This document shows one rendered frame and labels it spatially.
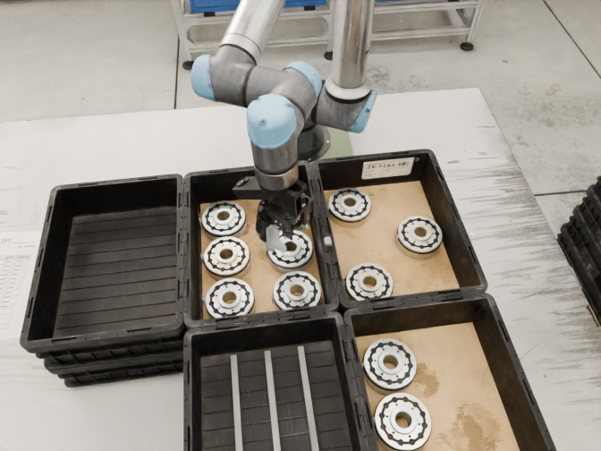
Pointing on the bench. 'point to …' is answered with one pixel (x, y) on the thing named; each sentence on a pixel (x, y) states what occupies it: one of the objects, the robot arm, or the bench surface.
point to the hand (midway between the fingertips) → (277, 236)
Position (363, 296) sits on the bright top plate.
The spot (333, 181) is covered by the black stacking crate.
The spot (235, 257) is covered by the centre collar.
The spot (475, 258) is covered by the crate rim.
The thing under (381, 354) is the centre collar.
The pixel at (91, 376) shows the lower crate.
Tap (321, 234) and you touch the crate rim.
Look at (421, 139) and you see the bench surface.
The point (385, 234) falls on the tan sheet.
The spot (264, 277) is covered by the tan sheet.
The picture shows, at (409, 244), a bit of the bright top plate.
